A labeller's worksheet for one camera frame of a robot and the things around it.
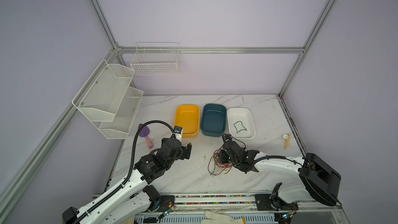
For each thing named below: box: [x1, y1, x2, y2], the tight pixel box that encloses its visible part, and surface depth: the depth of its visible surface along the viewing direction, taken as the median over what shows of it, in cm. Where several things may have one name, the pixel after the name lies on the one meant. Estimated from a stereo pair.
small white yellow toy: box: [282, 133, 292, 149], surface depth 97 cm
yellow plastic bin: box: [174, 104, 201, 139], surface depth 107 cm
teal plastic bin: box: [201, 103, 227, 137], surface depth 106 cm
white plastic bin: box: [226, 107, 256, 139], surface depth 105 cm
